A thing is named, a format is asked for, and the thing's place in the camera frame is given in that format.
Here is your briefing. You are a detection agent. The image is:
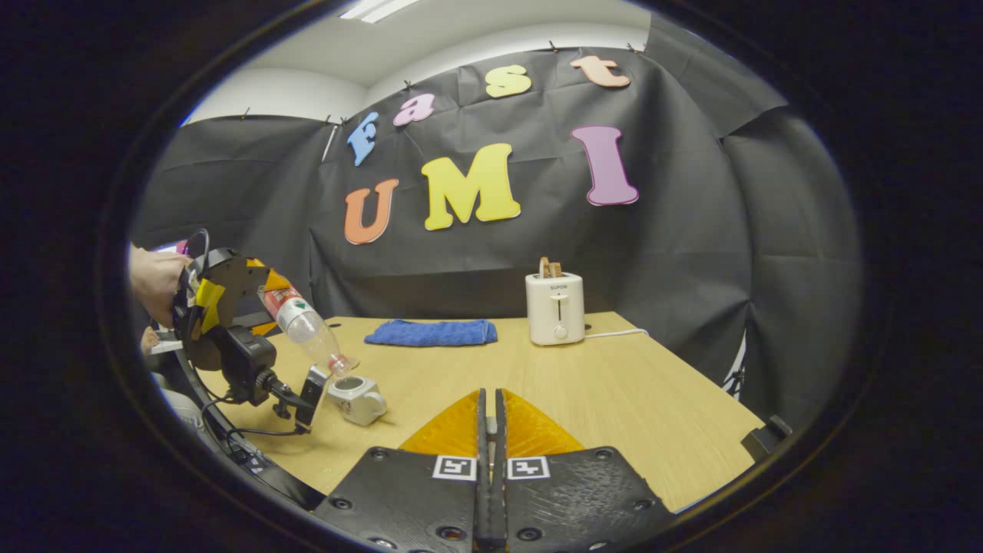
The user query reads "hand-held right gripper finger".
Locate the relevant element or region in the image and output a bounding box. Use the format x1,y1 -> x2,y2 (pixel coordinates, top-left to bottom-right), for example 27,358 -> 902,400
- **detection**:
315,388 -> 492,553
495,388 -> 678,553

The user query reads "ceiling light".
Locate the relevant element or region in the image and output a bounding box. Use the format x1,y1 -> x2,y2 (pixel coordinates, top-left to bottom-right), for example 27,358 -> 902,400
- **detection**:
340,0 -> 423,24

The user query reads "blue towel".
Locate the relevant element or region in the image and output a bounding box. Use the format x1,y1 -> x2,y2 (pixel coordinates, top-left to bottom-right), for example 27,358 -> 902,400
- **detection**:
364,319 -> 498,347

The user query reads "black backdrop cloth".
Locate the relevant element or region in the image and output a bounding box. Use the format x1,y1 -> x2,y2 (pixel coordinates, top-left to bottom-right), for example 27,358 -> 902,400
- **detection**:
131,15 -> 865,431

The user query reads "clear plastic water bottle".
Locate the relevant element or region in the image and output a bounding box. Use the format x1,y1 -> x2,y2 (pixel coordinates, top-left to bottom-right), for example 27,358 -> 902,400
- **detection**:
261,286 -> 359,377

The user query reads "white ceramic teacup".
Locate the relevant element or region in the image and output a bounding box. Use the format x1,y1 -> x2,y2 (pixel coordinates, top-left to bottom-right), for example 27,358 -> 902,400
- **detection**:
326,375 -> 388,427

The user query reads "white toaster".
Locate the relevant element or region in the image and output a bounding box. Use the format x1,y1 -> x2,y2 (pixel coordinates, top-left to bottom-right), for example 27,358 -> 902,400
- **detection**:
525,272 -> 585,346

